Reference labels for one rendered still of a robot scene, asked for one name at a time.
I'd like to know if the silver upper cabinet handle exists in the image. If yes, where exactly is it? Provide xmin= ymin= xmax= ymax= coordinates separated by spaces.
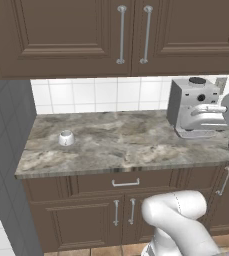
xmin=139 ymin=4 xmax=154 ymax=65
xmin=115 ymin=4 xmax=128 ymax=65

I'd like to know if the silver lower cabinet handle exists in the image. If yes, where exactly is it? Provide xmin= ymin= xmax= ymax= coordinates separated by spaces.
xmin=215 ymin=166 xmax=229 ymax=197
xmin=112 ymin=199 xmax=121 ymax=227
xmin=127 ymin=197 xmax=137 ymax=226

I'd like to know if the brown upper cabinet door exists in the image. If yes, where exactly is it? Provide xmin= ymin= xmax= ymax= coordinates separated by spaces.
xmin=131 ymin=0 xmax=229 ymax=77
xmin=0 ymin=0 xmax=136 ymax=81

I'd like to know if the silver cabinet handle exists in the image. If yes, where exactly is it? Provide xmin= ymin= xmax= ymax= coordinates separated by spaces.
xmin=215 ymin=166 xmax=229 ymax=197
xmin=112 ymin=199 xmax=121 ymax=227
xmin=115 ymin=4 xmax=128 ymax=65
xmin=139 ymin=4 xmax=154 ymax=65
xmin=127 ymin=197 xmax=137 ymax=226

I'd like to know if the brown lower cabinet door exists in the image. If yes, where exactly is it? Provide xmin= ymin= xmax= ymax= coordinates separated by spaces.
xmin=121 ymin=189 xmax=217 ymax=246
xmin=206 ymin=165 xmax=229 ymax=236
xmin=28 ymin=194 xmax=125 ymax=253

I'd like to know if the grey coffee machine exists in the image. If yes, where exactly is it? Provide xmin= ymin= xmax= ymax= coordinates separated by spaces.
xmin=166 ymin=76 xmax=229 ymax=140

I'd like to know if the brown cabinet door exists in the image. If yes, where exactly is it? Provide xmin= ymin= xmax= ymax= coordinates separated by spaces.
xmin=206 ymin=165 xmax=229 ymax=236
xmin=28 ymin=194 xmax=125 ymax=253
xmin=0 ymin=0 xmax=136 ymax=81
xmin=121 ymin=189 xmax=217 ymax=246
xmin=131 ymin=0 xmax=229 ymax=77

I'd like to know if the small white bowl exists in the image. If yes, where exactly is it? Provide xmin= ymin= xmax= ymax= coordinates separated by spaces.
xmin=58 ymin=130 xmax=76 ymax=147

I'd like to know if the silver drawer handle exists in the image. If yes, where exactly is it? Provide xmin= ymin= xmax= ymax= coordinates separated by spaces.
xmin=111 ymin=177 xmax=141 ymax=188

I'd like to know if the brown drawer front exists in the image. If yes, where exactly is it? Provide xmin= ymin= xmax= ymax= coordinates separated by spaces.
xmin=75 ymin=169 xmax=174 ymax=196

